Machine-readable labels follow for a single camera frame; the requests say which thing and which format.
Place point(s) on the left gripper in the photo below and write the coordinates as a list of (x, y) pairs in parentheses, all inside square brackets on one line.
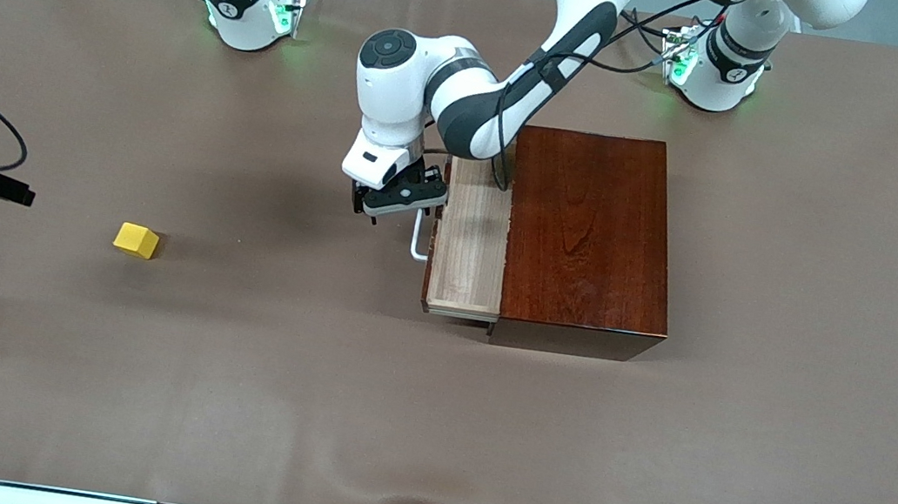
[(430, 173)]

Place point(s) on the yellow block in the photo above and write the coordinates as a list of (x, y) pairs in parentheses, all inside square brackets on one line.
[(136, 241)]

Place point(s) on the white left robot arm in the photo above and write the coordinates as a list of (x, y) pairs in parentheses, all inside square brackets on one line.
[(471, 97)]

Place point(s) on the brown table cloth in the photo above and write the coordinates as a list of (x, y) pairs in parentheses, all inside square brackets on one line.
[(305, 399)]

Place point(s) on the dark brown wooden cabinet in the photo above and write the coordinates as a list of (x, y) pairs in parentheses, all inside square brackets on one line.
[(592, 237)]

